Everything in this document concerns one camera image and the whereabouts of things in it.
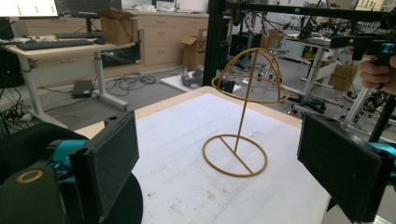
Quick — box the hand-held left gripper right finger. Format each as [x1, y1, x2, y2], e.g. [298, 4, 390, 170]
[296, 113, 396, 224]

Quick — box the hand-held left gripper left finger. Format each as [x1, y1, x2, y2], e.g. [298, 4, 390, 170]
[69, 110, 140, 224]

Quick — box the gold wire hat stand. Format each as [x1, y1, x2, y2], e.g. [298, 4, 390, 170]
[202, 47, 290, 178]

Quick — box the small brown cardboard box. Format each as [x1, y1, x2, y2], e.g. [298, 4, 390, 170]
[328, 63, 362, 93]

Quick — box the black pole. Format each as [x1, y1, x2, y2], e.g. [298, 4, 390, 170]
[368, 94, 396, 143]

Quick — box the white work table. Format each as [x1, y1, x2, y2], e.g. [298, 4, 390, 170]
[280, 36, 344, 95]

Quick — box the black flat box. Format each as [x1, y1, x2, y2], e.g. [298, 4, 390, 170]
[71, 79, 94, 100]

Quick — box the white table mat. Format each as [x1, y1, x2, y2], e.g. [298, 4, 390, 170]
[130, 92, 332, 224]

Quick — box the white height-adjustable desk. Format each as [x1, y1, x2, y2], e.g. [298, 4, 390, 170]
[5, 41, 135, 129]

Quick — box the white floor board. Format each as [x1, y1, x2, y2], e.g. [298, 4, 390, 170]
[160, 73, 243, 94]

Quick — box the grey robot part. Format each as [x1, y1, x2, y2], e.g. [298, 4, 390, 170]
[180, 65, 205, 88]

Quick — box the black keyboard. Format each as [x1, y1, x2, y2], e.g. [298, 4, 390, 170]
[53, 31, 104, 40]
[14, 38, 95, 51]

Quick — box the wooden drawer cabinet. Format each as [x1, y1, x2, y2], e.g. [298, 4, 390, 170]
[18, 11, 210, 89]

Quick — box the open cardboard box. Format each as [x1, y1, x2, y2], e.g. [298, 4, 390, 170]
[179, 28, 208, 72]

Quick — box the dark computer monitor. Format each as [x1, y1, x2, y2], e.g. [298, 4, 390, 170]
[57, 0, 123, 19]

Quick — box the lit computer monitor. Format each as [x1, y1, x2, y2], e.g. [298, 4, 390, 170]
[0, 0, 60, 19]

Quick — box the tangle of black cables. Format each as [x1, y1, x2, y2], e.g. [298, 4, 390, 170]
[104, 71, 158, 98]

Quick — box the black metal frame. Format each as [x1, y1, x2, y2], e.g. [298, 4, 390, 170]
[202, 0, 396, 87]

